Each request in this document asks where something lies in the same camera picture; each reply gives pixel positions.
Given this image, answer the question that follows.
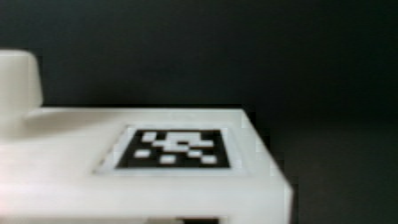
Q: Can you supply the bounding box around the white front drawer box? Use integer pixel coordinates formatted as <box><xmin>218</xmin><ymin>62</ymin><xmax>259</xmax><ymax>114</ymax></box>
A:
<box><xmin>0</xmin><ymin>50</ymin><xmax>292</xmax><ymax>224</ymax></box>

